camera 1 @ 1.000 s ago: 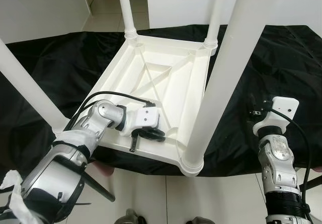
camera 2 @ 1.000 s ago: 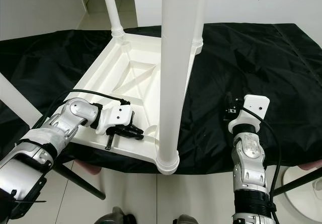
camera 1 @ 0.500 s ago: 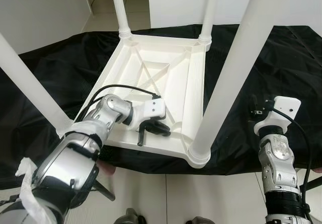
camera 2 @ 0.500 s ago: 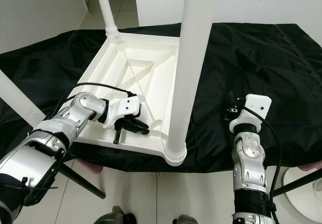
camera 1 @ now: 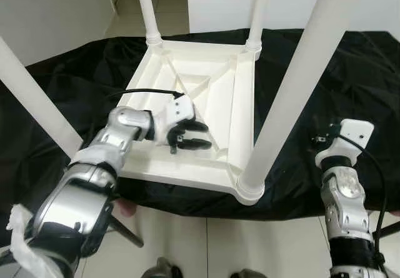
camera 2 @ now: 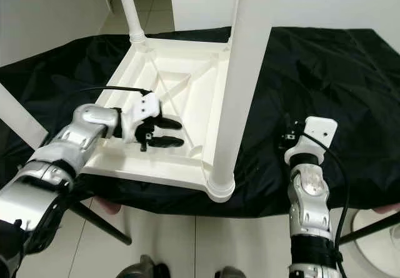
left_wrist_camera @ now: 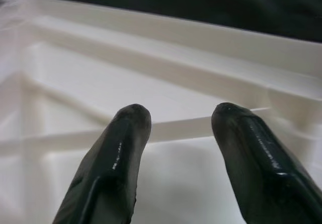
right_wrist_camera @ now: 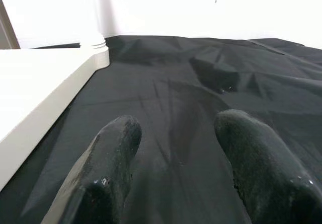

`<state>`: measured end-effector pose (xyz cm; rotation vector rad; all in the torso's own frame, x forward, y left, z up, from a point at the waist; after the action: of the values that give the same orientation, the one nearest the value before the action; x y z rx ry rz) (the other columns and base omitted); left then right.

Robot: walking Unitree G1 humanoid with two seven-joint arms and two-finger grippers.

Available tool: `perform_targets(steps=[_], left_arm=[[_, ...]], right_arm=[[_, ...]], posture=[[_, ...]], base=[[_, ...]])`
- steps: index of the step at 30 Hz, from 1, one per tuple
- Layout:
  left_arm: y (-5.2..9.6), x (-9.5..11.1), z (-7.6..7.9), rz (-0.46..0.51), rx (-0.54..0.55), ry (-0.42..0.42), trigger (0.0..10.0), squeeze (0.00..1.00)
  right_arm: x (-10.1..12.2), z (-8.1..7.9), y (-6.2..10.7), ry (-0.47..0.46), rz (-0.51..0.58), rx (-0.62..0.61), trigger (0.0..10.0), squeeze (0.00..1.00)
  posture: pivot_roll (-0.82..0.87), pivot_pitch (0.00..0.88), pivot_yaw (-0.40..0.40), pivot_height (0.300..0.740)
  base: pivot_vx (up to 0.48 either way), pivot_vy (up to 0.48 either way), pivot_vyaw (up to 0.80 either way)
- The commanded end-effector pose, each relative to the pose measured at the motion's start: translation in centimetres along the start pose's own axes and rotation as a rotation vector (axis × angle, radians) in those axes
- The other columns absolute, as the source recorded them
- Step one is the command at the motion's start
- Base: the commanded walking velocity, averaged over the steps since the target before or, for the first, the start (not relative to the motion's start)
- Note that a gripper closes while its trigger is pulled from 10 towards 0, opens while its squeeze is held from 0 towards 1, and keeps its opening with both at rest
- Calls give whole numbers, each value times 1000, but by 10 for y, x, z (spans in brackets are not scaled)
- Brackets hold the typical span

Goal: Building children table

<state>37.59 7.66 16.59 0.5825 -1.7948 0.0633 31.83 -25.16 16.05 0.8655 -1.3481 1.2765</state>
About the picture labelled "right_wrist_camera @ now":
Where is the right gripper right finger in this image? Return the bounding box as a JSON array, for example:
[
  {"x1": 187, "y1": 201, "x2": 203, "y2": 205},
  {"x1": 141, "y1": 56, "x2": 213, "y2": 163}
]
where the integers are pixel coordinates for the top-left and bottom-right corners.
[{"x1": 213, "y1": 109, "x2": 322, "y2": 224}]

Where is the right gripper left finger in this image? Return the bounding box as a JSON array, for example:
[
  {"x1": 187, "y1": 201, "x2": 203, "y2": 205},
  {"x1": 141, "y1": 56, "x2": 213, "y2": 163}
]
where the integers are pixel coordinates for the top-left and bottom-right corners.
[{"x1": 41, "y1": 115, "x2": 143, "y2": 224}]

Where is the white plastic table top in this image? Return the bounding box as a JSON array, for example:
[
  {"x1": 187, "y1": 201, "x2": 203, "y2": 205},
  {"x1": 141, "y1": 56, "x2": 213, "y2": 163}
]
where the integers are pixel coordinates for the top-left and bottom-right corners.
[{"x1": 0, "y1": 46, "x2": 111, "y2": 224}]

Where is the white plastic table leg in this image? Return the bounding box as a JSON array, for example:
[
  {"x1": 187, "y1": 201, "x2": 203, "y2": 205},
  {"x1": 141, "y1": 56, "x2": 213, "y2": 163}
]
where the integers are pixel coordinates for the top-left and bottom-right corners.
[{"x1": 79, "y1": 0, "x2": 109, "y2": 50}]

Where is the black table cloth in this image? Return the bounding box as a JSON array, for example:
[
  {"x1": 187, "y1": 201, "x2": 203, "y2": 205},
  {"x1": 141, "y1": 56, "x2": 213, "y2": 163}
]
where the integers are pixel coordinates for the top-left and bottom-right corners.
[{"x1": 0, "y1": 34, "x2": 322, "y2": 224}]

